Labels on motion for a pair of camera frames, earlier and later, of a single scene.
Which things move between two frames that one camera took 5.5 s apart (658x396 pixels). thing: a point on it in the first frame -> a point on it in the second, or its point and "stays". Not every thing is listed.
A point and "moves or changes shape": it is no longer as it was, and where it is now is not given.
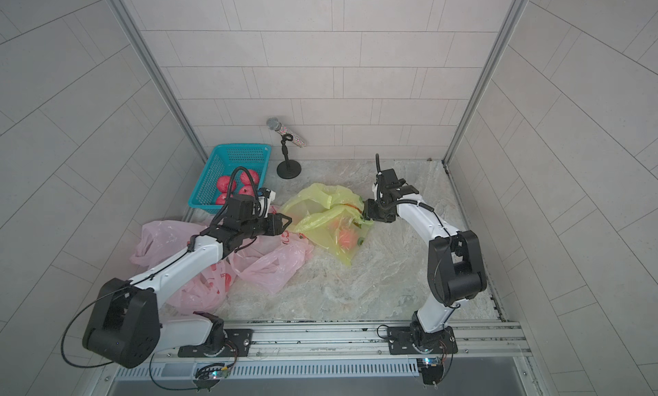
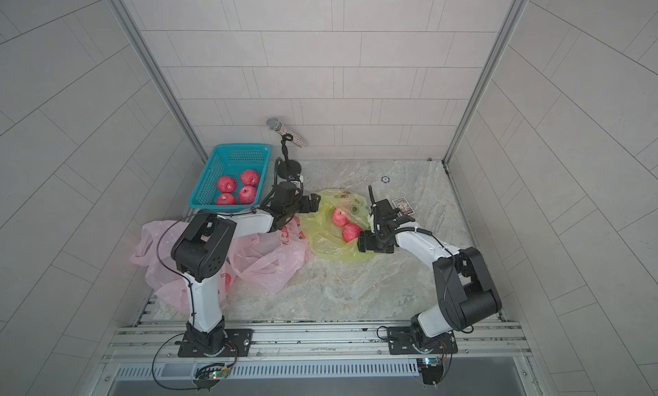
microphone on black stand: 288,169 stays
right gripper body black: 380,211 -> 376,241
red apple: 348,239 -> 339,218
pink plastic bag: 160,241 stays
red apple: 247,189 stays
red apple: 245,178 stays
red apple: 223,183 stays
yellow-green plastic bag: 331,216 moves or changes shape
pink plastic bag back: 273,263 stays
